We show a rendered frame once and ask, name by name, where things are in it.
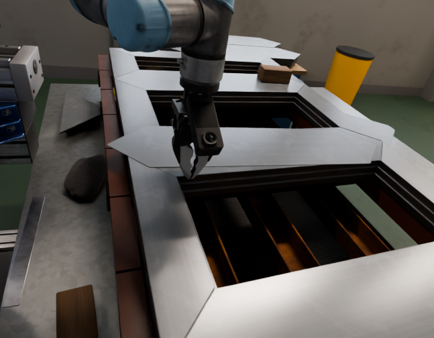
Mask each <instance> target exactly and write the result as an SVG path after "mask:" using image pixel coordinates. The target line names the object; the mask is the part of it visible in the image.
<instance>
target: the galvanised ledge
mask: <svg viewBox="0 0 434 338"><path fill-rule="evenodd" d="M67 93H71V94H73V95H76V96H78V97H81V98H83V99H86V100H88V101H90V102H93V103H96V104H98V105H99V108H100V101H101V87H99V85H98V84H54V83H51V84H50V90H49V93H48V99H47V102H46V108H45V111H44V116H43V120H42V126H41V129H40V134H39V138H38V143H39V148H38V151H37V153H36V157H35V159H34V162H33V165H32V171H31V174H30V179H29V183H28V189H27V192H26V196H25V200H24V204H23V210H22V213H21V219H20V222H19V228H18V231H17V237H16V240H15V245H14V249H13V255H12V258H11V263H10V267H9V273H8V276H7V281H6V285H5V290H4V294H3V300H4V298H5V293H6V290H7V286H8V283H9V279H10V276H11V272H12V269H13V265H14V261H15V257H16V255H17V251H18V247H19V243H20V241H21V236H22V233H23V229H24V226H25V222H26V219H27V216H28V212H29V209H30V205H31V202H32V198H33V197H40V196H44V197H45V199H44V204H43V207H42V212H41V216H40V221H39V224H38V230H37V233H36V238H35V241H34V246H33V250H32V255H31V258H30V263H29V266H28V272H27V275H26V278H25V284H24V287H23V292H22V295H21V300H20V304H19V306H10V307H5V308H2V304H3V300H2V303H1V308H0V338H56V293H57V292H62V291H65V290H70V289H73V288H78V287H81V286H86V285H90V284H92V286H93V294H94V299H95V311H96V318H97V330H98V336H99V338H121V337H120V328H119V312H118V303H117V287H116V278H115V262H114V253H113V237H112V228H111V212H110V211H108V210H107V194H106V184H105V182H107V181H108V179H107V173H106V176H105V179H104V181H103V183H102V185H101V187H100V189H99V191H98V192H97V194H96V195H95V196H94V197H93V198H91V199H83V198H80V197H77V196H71V195H70V193H69V191H68V190H66V189H65V187H64V180H65V178H66V175H67V174H68V171H69V170H70V168H71V167H72V165H73V164H74V163H75V162H76V161H77V160H79V159H81V158H89V157H92V156H96V155H97V154H103V155H104V156H106V153H105V138H104V129H103V121H101V109H100V116H98V117H96V118H94V119H92V120H90V121H88V122H86V123H84V124H81V125H79V126H77V127H75V128H72V129H70V130H68V131H66V132H64V133H61V134H60V124H61V119H62V111H63V106H64V97H65V95H66V94H67Z"/></svg>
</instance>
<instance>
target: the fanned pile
mask: <svg viewBox="0 0 434 338"><path fill-rule="evenodd" d="M98 116H100V108H99V105H98V104H96V103H93V102H90V101H88V100H86V99H83V98H81V97H78V96H76V95H73V94H71V93H67V94H66V95H65V97H64V106H63V111H62V119H61V124H60V134H61V133H64V132H66V131H68V130H70V129H72V128H75V127H77V126H79V125H81V124H84V123H86V122H88V121H90V120H92V119H94V118H96V117H98Z"/></svg>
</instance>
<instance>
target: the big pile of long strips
mask: <svg viewBox="0 0 434 338"><path fill-rule="evenodd" d="M161 51H173V52H181V47H180V48H170V49H164V50H161ZM226 54H229V55H240V56H263V57H269V58H271V59H272V60H273V61H275V62H276V63H278V64H279V65H281V66H287V67H288V68H289V69H291V68H292V67H293V66H294V65H295V64H296V62H297V60H298V58H300V57H299V56H300V54H297V53H294V52H290V51H287V50H283V49H281V44H280V43H277V42H273V41H270V40H265V39H262V38H252V37H243V36H229V39H228V43H227V51H226Z"/></svg>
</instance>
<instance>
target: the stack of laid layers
mask: <svg viewBox="0 0 434 338"><path fill-rule="evenodd" d="M134 57H135V61H136V63H137V65H138V68H139V70H165V71H180V64H178V63H177V58H159V57H146V56H134ZM109 61H110V65H111V73H112V77H113V86H114V90H115V98H116V102H117V110H118V115H119V122H120V127H121V134H122V137H123V136H124V133H123V126H122V121H121V114H120V110H119V103H118V98H117V91H116V87H115V79H114V75H113V68H112V63H111V57H110V53H109ZM260 64H261V63H260V62H238V61H225V66H224V70H223V73H238V74H258V69H259V66H260ZM183 92H184V91H147V94H148V97H149V100H150V102H151V105H152V108H153V107H171V106H172V100H173V99H181V97H183ZM209 94H212V96H213V101H214V105H215V107H293V108H294V109H295V110H296V111H298V112H299V113H300V114H301V115H302V116H303V117H304V118H305V119H306V120H307V121H308V122H309V123H311V124H312V125H313V126H314V127H315V128H305V129H336V130H337V131H341V132H344V133H346V134H349V135H352V136H354V137H357V138H360V139H362V140H365V141H367V142H370V143H372V144H376V145H377V146H376V150H375V152H374V156H373V158H372V161H371V164H326V165H290V166H217V167H204V168H203V169H202V170H201V171H200V172H199V173H198V174H197V175H196V176H195V177H194V178H193V179H188V178H187V177H186V176H185V175H184V174H183V173H182V170H181V169H180V167H168V168H157V169H159V170H162V171H164V172H166V173H169V174H171V175H173V176H175V177H177V179H178V183H179V185H180V188H181V191H182V194H183V196H184V199H185V198H191V197H198V196H210V195H217V194H229V193H236V192H248V191H255V190H267V189H274V188H286V187H293V186H305V185H312V184H325V183H331V182H343V181H350V180H363V179H369V178H372V179H373V180H374V181H375V182H376V183H377V184H378V185H380V186H381V187H382V188H383V189H384V190H385V191H386V192H387V193H388V194H389V195H390V196H391V197H393V198H394V199H395V200H396V201H397V202H398V203H400V204H401V205H402V206H403V207H404V208H405V209H406V210H407V211H408V212H409V213H410V214H411V215H413V216H414V217H415V218H416V219H417V220H418V221H420V222H421V223H422V224H423V225H424V226H425V227H426V228H427V229H428V230H429V231H430V232H431V233H432V234H434V204H433V203H432V202H431V201H430V200H429V199H428V198H426V197H425V196H424V195H422V194H421V193H420V192H419V191H418V190H417V189H415V188H414V187H413V186H411V185H410V184H409V183H408V182H407V181H405V180H404V179H403V178H401V177H400V176H399V175H398V174H397V173H396V172H394V171H393V170H392V169H390V168H389V167H388V166H387V165H386V164H385V163H383V162H382V161H381V157H382V141H380V140H378V139H374V138H372V137H368V136H366V135H362V134H360V133H356V132H354V131H350V130H348V129H344V128H342V127H339V126H338V125H336V124H335V123H334V122H332V120H330V119H329V118H328V117H326V116H325V115H324V114H322V112H320V111H319V110H318V109H317V108H315V107H314V106H313V105H312V104H310V103H309V102H308V101H307V100H306V99H304V98H303V97H302V96H300V95H299V94H298V93H273V92H229V91H217V92H215V93H209ZM153 111H154V109H153ZM154 114H155V112H154ZM155 116H156V114H155ZM156 120H157V118H156ZM157 122H158V120H157ZM158 125H159V123H158ZM125 159H126V164H127V171H128V176H129V184H130V188H131V196H132V201H133V208H134V213H135V221H136V225H137V230H138V237H139V242H140V250H141V255H142V262H143V267H144V274H145V279H146V287H147V291H148V299H149V303H150V311H151V316H152V324H153V328H154V336H155V338H159V333H158V326H157V322H156V314H155V310H154V303H153V298H152V291H151V287H150V280H149V276H148V268H147V264H146V257H145V252H144V245H143V241H142V234H141V229H140V222H139V218H138V210H137V207H136V202H135V194H134V191H133V183H132V179H131V172H130V167H129V160H128V156H126V155H125ZM185 202H186V199H185ZM186 205H187V202H186ZM187 207H188V205H187ZM188 211H189V208H188ZM189 213H190V216H191V212H190V211H189ZM191 219H192V221H193V218H192V216H191ZM193 225H194V227H195V224H194V221H193ZM195 231H196V232H197V230H196V227H195ZM197 236H198V238H199V235H198V233H197ZM199 242H200V244H201V241H200V239H199ZM201 247H202V250H203V246H202V244H201ZM203 253H204V256H205V259H206V261H207V258H206V255H205V252H204V250H203ZM207 265H208V267H209V263H208V261H207ZM209 270H210V273H211V276H212V279H213V281H214V278H213V275H212V272H211V269H210V267H209ZM214 284H215V288H217V286H216V283H215V281H214ZM215 288H214V289H215Z"/></svg>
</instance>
